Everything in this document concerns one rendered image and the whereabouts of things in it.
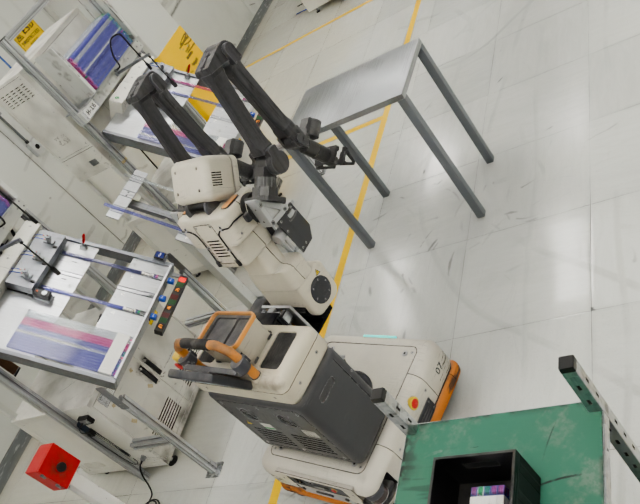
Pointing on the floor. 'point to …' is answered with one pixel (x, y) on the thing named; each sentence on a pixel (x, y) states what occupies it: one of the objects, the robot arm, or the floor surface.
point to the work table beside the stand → (400, 67)
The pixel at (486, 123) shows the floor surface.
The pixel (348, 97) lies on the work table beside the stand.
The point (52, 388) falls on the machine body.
